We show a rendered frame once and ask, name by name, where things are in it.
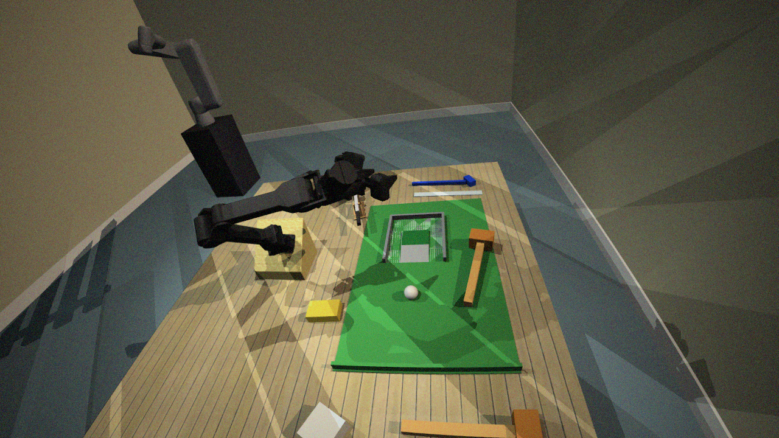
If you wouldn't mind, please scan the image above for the green putting mat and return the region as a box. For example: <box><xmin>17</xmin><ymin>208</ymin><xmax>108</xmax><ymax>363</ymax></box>
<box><xmin>335</xmin><ymin>198</ymin><xmax>519</xmax><ymax>364</ymax></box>

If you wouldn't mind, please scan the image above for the white golf ball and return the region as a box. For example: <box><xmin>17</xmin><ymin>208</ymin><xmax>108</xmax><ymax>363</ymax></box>
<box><xmin>404</xmin><ymin>285</ymin><xmax>418</xmax><ymax>300</ymax></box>

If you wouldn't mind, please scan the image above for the white flat bar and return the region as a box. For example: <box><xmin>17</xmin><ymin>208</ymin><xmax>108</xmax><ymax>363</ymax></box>
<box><xmin>414</xmin><ymin>190</ymin><xmax>483</xmax><ymax>197</ymax></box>

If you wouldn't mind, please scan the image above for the blue golf putter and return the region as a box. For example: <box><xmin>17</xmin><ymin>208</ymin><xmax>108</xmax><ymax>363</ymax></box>
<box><xmin>412</xmin><ymin>175</ymin><xmax>476</xmax><ymax>187</ymax></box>

